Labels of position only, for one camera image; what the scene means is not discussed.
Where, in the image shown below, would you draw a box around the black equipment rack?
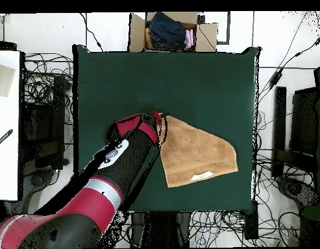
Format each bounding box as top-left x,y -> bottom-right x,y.
20,74 -> 68,171

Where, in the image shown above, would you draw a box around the black power adapter cable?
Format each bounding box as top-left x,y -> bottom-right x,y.
258,29 -> 320,90

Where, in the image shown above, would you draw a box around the black metal frame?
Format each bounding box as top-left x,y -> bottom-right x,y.
270,86 -> 319,180

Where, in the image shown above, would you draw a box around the black ridged strap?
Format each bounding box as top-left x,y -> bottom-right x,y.
0,128 -> 14,150

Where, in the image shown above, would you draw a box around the brown cardboard box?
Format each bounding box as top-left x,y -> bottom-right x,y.
128,11 -> 219,53

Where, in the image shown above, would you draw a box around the black power strip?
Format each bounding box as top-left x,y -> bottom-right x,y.
243,200 -> 260,241

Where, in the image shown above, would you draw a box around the beige paper sheet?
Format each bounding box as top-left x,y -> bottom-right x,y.
0,62 -> 16,99

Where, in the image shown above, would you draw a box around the dark green table cloth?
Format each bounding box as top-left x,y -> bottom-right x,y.
72,45 -> 261,215

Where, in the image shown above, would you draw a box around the white side table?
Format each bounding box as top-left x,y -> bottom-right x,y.
0,50 -> 21,202

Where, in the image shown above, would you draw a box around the blue denim jeans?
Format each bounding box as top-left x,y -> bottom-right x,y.
148,11 -> 188,50

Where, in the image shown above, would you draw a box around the pink cloth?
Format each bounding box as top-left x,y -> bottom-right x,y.
184,29 -> 195,51

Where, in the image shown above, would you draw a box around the tan terry towel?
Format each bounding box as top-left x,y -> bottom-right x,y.
158,115 -> 239,188

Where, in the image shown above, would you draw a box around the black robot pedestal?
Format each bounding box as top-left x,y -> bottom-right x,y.
130,211 -> 192,248

